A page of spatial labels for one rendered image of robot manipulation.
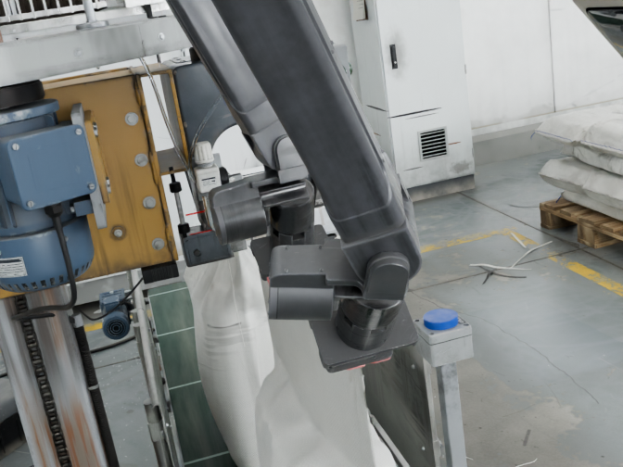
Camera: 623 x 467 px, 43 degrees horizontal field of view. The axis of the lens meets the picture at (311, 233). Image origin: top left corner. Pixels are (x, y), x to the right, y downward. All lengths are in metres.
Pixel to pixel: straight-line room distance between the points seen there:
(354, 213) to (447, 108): 4.60
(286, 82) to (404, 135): 4.58
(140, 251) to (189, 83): 0.29
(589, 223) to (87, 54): 3.29
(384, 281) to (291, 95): 0.19
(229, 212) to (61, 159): 0.24
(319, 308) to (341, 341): 0.10
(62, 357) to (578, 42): 5.35
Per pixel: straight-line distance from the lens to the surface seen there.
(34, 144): 1.04
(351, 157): 0.60
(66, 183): 1.06
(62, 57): 1.13
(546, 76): 6.23
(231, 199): 0.95
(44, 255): 1.13
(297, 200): 0.96
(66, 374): 1.48
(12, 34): 4.03
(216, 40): 0.93
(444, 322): 1.38
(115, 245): 1.34
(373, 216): 0.63
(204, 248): 1.34
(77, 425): 1.52
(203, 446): 2.07
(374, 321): 0.73
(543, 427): 2.69
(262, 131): 0.94
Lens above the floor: 1.43
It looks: 17 degrees down
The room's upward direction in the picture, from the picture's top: 9 degrees counter-clockwise
